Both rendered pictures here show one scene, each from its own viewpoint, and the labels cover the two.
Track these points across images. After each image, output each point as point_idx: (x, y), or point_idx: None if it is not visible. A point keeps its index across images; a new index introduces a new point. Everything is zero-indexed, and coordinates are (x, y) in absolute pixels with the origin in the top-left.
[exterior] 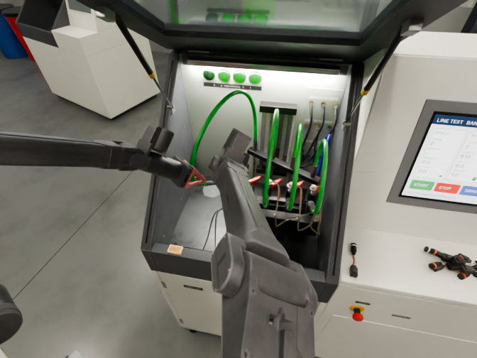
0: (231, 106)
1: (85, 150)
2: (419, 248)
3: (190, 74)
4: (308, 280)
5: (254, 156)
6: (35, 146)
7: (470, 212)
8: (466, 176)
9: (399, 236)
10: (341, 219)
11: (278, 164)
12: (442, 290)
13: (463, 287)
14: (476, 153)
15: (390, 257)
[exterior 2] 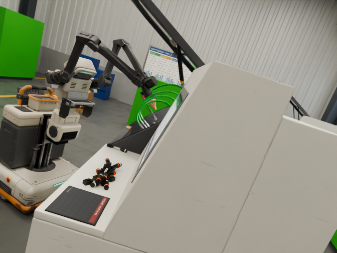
0: None
1: (136, 65)
2: (122, 170)
3: None
4: (93, 40)
5: None
6: (132, 57)
7: (141, 158)
8: (158, 130)
9: (131, 167)
10: (136, 132)
11: None
12: (92, 163)
13: (91, 170)
14: (167, 116)
15: (117, 158)
